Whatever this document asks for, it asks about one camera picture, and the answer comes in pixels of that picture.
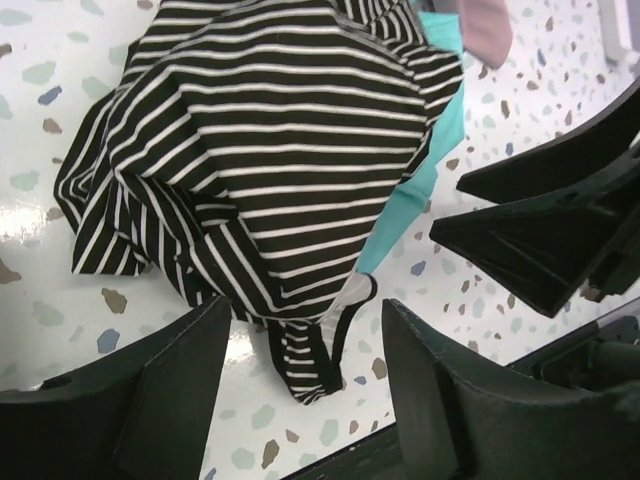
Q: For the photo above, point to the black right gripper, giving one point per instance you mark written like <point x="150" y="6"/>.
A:
<point x="543" y="250"/>

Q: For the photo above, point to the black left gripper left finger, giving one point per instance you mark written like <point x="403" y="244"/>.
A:
<point x="141" y="412"/>

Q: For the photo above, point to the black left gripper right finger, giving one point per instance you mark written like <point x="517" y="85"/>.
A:
<point x="460" y="415"/>

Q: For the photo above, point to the black white striped tank top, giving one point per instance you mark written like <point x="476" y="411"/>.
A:
<point x="248" y="152"/>

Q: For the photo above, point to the pink tank top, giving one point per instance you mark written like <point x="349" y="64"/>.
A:
<point x="486" y="30"/>

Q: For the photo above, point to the white clothes rack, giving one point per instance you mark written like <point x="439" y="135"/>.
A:
<point x="620" y="29"/>

